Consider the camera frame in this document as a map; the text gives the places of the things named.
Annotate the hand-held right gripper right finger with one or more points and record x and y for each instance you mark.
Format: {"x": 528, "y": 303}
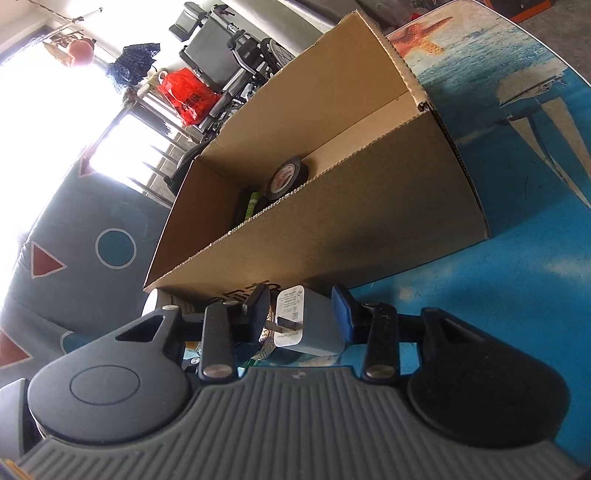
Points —
{"x": 344, "y": 314}

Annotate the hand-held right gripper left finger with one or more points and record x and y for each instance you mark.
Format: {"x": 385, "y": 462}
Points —
{"x": 258, "y": 304}

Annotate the white charger plug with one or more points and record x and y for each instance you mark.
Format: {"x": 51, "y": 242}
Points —
{"x": 314, "y": 327}

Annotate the brown cardboard box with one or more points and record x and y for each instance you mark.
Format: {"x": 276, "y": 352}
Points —
{"x": 369, "y": 221}

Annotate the white supplement bottle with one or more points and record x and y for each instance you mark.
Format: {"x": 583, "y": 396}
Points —
{"x": 157, "y": 302}

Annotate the green lip balm tube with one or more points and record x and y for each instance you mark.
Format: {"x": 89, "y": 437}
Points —
{"x": 252, "y": 203}

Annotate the black electrical tape roll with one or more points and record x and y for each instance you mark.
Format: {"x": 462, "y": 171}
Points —
{"x": 284, "y": 177}

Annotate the blue patterned bed sheet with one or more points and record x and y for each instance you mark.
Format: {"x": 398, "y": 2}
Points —
{"x": 92, "y": 295}

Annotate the red plastic bag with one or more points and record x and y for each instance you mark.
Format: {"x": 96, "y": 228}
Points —
{"x": 189, "y": 97}

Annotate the metal railing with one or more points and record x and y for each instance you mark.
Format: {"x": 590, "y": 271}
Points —
{"x": 154, "y": 108}

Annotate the folded wheelchair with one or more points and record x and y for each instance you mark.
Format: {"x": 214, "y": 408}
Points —
{"x": 217, "y": 37}

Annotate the blue checked cloth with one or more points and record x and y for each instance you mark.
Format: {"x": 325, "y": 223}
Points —
{"x": 131, "y": 60}

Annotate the orange round hanging object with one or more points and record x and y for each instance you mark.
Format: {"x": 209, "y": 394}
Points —
{"x": 81, "y": 53}

